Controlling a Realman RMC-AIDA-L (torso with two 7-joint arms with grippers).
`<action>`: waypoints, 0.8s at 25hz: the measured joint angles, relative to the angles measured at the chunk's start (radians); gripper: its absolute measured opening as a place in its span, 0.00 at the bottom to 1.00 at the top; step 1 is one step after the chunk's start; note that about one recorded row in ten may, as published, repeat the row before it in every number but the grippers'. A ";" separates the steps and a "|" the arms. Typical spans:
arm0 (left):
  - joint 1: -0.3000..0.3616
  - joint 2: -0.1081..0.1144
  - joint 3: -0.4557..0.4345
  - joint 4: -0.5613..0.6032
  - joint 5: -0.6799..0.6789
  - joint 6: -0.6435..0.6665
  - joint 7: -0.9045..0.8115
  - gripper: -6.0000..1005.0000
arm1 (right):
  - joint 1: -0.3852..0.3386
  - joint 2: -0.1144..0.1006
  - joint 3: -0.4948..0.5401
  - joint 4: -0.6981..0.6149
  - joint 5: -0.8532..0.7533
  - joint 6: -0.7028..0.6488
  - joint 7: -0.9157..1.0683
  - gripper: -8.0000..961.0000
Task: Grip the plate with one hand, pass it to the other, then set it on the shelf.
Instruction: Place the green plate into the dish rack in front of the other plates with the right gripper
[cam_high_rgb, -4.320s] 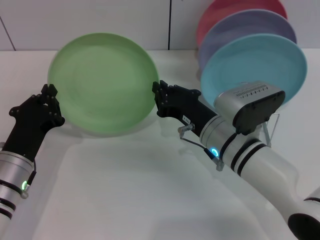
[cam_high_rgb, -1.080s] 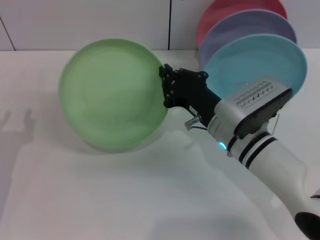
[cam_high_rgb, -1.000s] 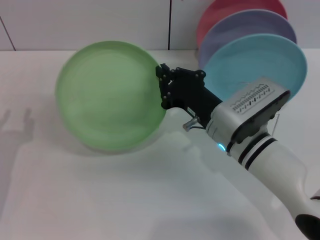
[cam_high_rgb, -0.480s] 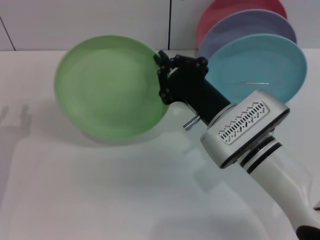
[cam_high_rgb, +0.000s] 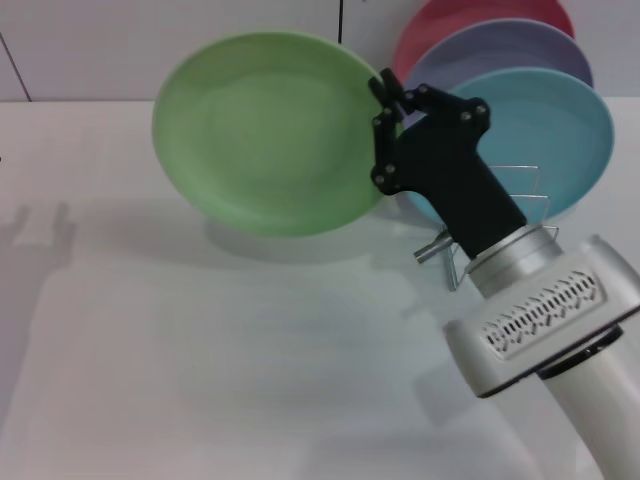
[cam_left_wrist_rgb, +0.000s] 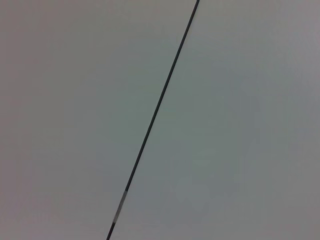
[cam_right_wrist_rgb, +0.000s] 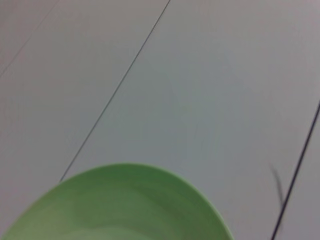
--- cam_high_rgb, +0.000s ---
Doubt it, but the red round plate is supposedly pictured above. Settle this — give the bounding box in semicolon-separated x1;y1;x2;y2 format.
392;0;576;84

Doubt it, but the blue round plate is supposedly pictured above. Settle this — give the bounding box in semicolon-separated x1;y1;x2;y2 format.
402;67;616;226

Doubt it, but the green round plate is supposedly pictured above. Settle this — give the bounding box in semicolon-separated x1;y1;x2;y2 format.
151;30;401;237

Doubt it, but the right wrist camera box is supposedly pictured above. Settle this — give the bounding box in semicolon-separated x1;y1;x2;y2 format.
443;233;640;400

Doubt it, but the purple round plate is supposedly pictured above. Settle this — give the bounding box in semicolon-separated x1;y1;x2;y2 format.
402;18;595;101

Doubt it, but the metal wire plate rack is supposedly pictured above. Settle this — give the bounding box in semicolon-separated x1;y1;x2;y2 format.
439;164;560;293

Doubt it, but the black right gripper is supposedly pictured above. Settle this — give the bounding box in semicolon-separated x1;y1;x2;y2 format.
368;68;529;261

